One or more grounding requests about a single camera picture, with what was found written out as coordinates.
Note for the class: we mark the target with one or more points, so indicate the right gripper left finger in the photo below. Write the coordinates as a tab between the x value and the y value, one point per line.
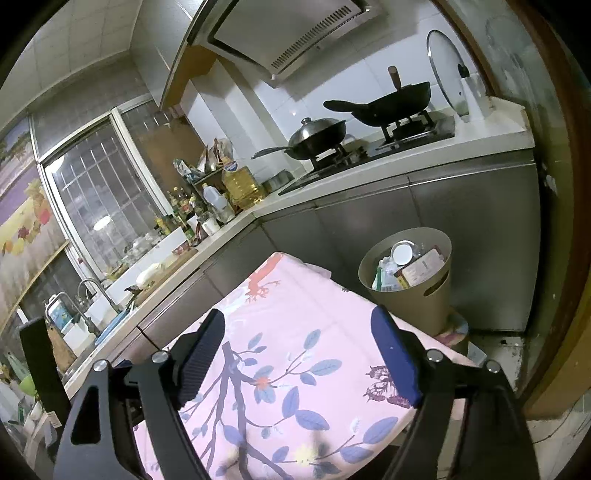
179	372

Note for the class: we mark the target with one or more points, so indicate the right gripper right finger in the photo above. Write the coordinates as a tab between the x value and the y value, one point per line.
419	373

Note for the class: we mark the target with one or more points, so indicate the yellow cardboard box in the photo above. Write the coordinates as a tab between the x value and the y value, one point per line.
422	269

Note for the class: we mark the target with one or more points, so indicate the white yogurt cup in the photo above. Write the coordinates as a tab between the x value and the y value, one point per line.
404	252

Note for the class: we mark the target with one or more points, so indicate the beige trash bin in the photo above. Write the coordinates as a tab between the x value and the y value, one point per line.
424	306

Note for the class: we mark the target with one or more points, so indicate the grey kitchen cabinets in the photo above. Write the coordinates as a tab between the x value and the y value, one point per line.
489	207

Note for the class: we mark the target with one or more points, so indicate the kitchen window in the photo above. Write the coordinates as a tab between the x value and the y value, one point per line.
109	187

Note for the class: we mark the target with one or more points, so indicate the sink faucet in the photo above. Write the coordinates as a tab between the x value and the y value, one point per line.
95	301

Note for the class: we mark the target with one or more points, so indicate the pink floral tablecloth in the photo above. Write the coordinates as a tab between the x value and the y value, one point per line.
298	388

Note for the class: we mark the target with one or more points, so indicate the white plastic bottle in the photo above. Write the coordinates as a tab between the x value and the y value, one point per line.
218	201

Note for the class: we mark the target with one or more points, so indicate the yellow cooking oil bottle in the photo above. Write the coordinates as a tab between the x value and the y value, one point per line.
243	189

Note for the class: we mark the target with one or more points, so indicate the gas stove top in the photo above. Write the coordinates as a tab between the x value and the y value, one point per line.
413	134

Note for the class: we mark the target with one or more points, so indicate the steel lidded wok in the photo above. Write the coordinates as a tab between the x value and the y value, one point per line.
311	140

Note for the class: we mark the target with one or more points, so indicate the glass pot lid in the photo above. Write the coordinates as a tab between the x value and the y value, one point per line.
448	67

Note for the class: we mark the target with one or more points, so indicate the range hood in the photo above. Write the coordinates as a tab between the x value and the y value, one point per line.
274	38

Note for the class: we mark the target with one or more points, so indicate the black wok with handle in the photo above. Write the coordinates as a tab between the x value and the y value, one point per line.
404	102

